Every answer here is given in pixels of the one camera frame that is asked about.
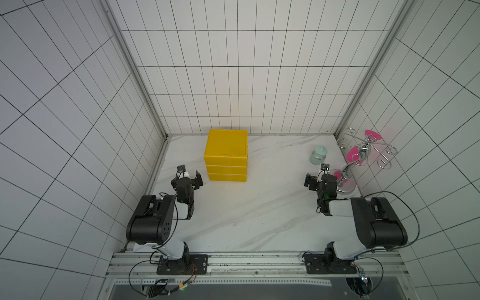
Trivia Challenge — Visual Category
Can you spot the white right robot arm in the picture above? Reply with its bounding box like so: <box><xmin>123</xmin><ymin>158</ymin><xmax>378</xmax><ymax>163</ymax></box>
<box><xmin>304</xmin><ymin>174</ymin><xmax>408</xmax><ymax>268</ymax></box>

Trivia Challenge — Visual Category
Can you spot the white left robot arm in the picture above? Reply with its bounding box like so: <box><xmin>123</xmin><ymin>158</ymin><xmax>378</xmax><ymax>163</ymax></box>
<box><xmin>126</xmin><ymin>165</ymin><xmax>203</xmax><ymax>265</ymax></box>

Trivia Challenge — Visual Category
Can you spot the yellow plastic drawer cabinet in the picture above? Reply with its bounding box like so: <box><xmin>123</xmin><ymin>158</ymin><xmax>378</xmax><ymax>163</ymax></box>
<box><xmin>204</xmin><ymin>129</ymin><xmax>248</xmax><ymax>182</ymax></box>

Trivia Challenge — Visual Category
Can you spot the green glass jar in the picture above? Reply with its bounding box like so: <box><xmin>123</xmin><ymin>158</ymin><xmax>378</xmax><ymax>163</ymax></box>
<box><xmin>309</xmin><ymin>146</ymin><xmax>328</xmax><ymax>166</ymax></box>

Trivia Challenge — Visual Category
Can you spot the pink cup on stand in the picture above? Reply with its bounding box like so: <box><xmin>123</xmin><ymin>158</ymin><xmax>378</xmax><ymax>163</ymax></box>
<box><xmin>346</xmin><ymin>146</ymin><xmax>366</xmax><ymax>166</ymax></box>

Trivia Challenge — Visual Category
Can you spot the chrome cup holder stand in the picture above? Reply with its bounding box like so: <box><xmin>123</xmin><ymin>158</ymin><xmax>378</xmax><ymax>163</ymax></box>
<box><xmin>333</xmin><ymin>127</ymin><xmax>398</xmax><ymax>195</ymax></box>

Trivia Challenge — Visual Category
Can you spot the pink cup upper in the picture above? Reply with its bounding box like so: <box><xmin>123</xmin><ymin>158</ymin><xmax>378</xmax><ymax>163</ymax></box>
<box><xmin>364</xmin><ymin>130</ymin><xmax>382</xmax><ymax>141</ymax></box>

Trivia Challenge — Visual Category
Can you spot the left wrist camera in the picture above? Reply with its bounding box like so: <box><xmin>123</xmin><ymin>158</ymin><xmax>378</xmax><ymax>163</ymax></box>
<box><xmin>176</xmin><ymin>164</ymin><xmax>188</xmax><ymax>179</ymax></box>

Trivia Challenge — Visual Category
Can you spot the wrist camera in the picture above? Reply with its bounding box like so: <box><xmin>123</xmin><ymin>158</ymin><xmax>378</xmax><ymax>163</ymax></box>
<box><xmin>176</xmin><ymin>164</ymin><xmax>188</xmax><ymax>179</ymax></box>
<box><xmin>319</xmin><ymin>163</ymin><xmax>330</xmax><ymax>174</ymax></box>

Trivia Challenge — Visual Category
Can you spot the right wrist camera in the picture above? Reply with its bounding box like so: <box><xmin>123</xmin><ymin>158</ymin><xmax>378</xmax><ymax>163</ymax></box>
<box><xmin>319</xmin><ymin>163</ymin><xmax>330</xmax><ymax>174</ymax></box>

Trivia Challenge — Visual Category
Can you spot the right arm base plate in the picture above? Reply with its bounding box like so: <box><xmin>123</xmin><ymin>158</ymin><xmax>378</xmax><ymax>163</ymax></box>
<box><xmin>301</xmin><ymin>252</ymin><xmax>357</xmax><ymax>275</ymax></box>

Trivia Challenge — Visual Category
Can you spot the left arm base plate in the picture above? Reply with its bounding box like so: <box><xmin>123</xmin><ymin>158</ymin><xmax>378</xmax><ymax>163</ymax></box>
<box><xmin>156</xmin><ymin>254</ymin><xmax>209</xmax><ymax>276</ymax></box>

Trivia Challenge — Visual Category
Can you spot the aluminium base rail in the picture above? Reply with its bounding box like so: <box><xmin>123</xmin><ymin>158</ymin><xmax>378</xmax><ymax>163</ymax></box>
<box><xmin>106</xmin><ymin>251</ymin><xmax>407</xmax><ymax>278</ymax></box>

